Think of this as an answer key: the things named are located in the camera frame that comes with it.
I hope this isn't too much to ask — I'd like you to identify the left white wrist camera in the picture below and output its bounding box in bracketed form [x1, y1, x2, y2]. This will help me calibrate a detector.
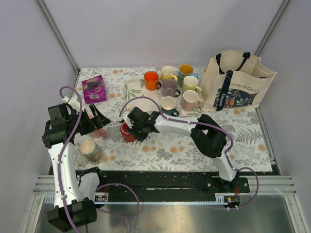
[62, 95, 82, 112]

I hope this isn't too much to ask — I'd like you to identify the red mug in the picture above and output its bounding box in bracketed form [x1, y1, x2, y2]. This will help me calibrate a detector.
[120, 122, 136, 142]

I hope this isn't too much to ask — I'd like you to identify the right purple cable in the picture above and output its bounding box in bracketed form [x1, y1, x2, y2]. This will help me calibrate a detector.
[119, 96, 259, 211]

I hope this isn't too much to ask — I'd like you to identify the leaf print tray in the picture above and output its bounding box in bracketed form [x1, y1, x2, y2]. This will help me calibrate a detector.
[124, 77, 204, 121]

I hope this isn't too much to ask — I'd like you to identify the purple cable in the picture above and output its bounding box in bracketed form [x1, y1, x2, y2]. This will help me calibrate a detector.
[119, 96, 259, 211]
[55, 86, 140, 233]

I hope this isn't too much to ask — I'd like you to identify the cream floral mug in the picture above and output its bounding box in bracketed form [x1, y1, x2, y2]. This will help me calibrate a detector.
[76, 139, 105, 167]

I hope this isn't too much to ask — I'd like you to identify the dark green mug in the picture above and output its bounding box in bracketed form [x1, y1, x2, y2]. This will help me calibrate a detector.
[160, 96, 179, 117]

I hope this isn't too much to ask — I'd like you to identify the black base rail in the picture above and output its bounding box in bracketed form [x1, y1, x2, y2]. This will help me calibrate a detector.
[99, 170, 250, 201]

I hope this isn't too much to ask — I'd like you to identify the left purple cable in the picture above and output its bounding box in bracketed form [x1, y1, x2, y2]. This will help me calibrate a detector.
[55, 86, 140, 233]

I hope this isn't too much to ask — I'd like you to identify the white cable duct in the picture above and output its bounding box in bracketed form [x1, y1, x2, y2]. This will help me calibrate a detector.
[43, 193, 241, 206]

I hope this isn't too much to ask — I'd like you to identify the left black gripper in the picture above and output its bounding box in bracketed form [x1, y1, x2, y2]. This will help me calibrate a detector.
[68, 103, 110, 135]

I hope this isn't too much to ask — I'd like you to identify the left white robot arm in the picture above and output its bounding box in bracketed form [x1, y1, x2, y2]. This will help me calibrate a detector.
[42, 103, 111, 233]

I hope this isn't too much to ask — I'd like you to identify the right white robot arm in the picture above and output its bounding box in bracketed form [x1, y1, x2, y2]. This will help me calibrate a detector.
[122, 107, 239, 192]

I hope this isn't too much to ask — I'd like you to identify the yellow mug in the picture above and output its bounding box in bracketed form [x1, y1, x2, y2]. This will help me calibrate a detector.
[161, 66, 178, 81]

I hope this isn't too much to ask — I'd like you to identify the orange mug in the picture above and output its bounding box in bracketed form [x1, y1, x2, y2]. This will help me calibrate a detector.
[144, 71, 162, 91]

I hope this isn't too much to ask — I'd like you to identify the mauve purple mug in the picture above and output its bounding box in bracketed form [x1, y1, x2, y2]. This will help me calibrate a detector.
[161, 79, 181, 98]

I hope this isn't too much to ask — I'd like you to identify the purple snack box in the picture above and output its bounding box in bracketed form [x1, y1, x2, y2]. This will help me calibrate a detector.
[82, 75, 107, 104]

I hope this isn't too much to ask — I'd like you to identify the pink faceted mug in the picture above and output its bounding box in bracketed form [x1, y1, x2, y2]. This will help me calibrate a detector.
[181, 90, 205, 111]

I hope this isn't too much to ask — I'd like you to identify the light green mug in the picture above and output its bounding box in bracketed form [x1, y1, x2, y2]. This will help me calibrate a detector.
[182, 75, 202, 94]

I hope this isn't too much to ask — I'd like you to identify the blue floral mug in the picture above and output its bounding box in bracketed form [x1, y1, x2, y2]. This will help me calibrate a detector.
[177, 64, 198, 86]

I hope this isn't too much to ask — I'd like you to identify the pink patterned mug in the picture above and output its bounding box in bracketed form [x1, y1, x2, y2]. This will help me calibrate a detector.
[89, 129, 108, 138]

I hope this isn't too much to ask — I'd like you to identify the beige canvas tote bag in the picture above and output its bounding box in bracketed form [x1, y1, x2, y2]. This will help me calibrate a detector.
[200, 50, 277, 111]

